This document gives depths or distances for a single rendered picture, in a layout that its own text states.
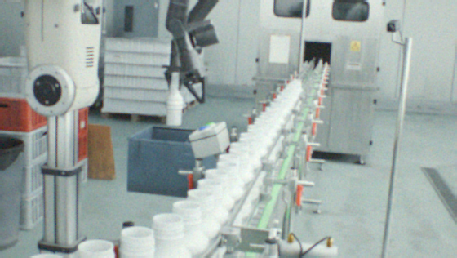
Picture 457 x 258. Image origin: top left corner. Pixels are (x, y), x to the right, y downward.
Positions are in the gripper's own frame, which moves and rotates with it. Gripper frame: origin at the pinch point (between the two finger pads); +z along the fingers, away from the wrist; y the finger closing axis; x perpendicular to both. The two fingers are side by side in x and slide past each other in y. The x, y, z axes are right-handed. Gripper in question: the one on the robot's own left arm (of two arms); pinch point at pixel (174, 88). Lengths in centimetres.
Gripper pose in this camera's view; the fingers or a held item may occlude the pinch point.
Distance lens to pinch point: 234.8
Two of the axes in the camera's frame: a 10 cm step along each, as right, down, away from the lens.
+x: -1.7, 1.3, -9.8
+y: -9.8, -1.1, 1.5
